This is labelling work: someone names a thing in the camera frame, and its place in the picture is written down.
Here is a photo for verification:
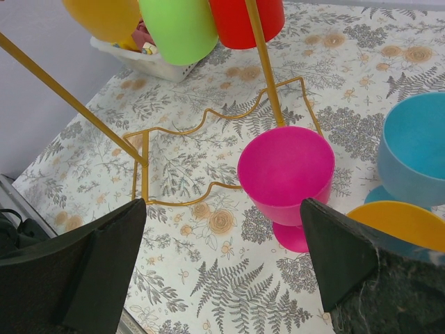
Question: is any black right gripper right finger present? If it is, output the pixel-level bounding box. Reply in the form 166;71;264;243
300;199;444;333

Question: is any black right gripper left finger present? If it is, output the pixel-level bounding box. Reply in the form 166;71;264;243
0;198;147;334

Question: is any orange wine glass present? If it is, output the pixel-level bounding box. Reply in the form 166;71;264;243
347;200;444;253
62;0;141;42

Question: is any blue wine glass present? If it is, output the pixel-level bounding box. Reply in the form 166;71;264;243
364;92;444;209

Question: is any magenta wine glass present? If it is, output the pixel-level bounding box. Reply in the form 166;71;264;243
237;126;335;253

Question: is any green wine glass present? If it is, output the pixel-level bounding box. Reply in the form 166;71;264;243
138;0;218;65

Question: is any red wine glass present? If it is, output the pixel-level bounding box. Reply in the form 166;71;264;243
209;0;285;49

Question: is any floral tablecloth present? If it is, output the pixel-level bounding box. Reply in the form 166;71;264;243
15;1;444;333

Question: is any white plastic laundry basket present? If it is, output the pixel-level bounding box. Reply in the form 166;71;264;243
90;37;197;83

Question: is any cream floral cloth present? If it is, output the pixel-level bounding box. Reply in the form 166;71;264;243
141;42;159;55

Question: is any yellow cloth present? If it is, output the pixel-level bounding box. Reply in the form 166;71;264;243
111;35;140;52

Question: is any dusty pink cloth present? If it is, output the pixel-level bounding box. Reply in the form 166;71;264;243
132;19;155;50

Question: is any gold wire glass rack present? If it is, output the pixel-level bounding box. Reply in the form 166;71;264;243
0;0;324;207

